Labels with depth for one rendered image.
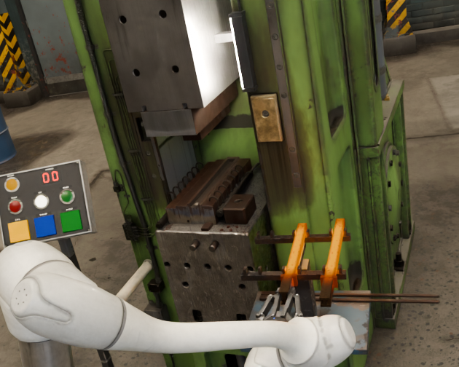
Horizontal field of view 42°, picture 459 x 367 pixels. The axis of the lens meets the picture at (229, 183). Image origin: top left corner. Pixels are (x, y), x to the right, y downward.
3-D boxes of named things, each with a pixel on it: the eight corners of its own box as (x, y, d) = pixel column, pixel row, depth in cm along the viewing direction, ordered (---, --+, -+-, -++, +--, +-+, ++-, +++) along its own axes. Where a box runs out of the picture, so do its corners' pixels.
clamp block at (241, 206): (247, 225, 215) (243, 209, 212) (225, 224, 218) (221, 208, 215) (257, 208, 224) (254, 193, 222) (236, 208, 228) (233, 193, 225)
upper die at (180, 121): (197, 135, 205) (191, 108, 201) (146, 137, 213) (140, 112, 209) (238, 95, 239) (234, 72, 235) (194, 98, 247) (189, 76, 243)
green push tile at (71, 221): (82, 228, 222) (79, 208, 223) (62, 232, 223) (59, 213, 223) (84, 228, 224) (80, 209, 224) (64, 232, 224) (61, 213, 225)
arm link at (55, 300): (136, 301, 107) (103, 274, 117) (49, 271, 95) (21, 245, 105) (103, 368, 105) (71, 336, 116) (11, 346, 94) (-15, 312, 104)
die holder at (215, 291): (267, 334, 227) (248, 234, 209) (179, 325, 242) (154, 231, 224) (304, 254, 273) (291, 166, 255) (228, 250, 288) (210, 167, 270)
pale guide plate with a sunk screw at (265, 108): (282, 141, 208) (275, 95, 201) (258, 142, 211) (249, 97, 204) (283, 139, 210) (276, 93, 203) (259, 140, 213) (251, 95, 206)
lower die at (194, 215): (216, 224, 219) (212, 204, 216) (168, 223, 227) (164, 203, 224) (253, 174, 254) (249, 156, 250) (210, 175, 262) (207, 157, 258)
